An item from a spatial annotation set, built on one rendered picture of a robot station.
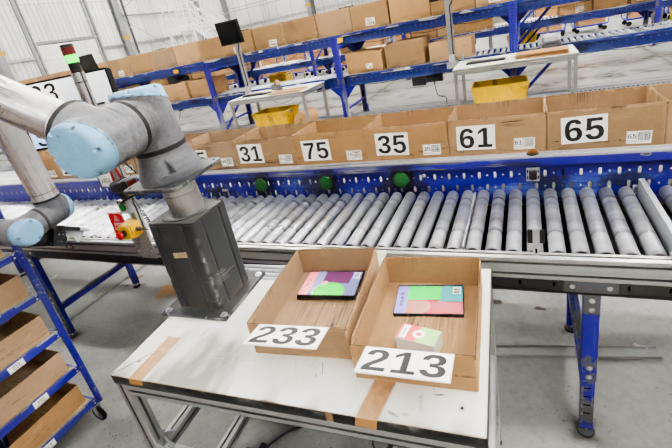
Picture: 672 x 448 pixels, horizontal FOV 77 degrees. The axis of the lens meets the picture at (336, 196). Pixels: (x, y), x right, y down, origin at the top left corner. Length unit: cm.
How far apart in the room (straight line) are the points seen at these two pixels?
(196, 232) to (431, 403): 79
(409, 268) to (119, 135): 88
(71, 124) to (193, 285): 61
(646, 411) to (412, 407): 124
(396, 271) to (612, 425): 105
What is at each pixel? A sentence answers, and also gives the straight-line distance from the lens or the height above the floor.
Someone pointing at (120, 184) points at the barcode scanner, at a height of 108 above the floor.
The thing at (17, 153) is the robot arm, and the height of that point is 134.
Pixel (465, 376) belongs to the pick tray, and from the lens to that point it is 101.
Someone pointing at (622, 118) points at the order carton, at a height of 100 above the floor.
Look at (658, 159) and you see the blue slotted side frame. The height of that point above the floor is 85.
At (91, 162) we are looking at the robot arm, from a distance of 116.
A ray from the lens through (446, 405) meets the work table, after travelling 102.
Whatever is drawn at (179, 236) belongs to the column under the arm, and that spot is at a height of 103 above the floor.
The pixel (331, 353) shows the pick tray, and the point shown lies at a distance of 114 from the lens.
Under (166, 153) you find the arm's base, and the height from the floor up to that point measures 128.
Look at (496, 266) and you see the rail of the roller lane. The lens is 149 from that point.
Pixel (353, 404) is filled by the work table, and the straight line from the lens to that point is 104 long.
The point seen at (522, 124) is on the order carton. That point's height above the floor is 101.
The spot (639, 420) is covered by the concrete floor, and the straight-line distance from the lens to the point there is 206.
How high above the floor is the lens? 153
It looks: 22 degrees down
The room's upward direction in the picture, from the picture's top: 12 degrees counter-clockwise
